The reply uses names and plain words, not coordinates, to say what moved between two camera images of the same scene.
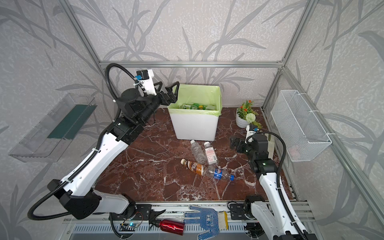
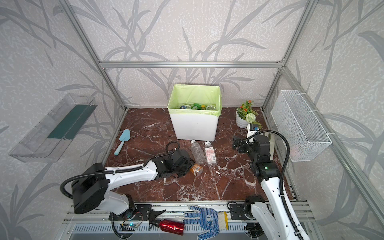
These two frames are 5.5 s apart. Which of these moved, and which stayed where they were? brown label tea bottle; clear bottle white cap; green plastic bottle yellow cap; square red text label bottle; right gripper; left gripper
Moved: green plastic bottle yellow cap; left gripper
Stayed: right gripper; square red text label bottle; clear bottle white cap; brown label tea bottle
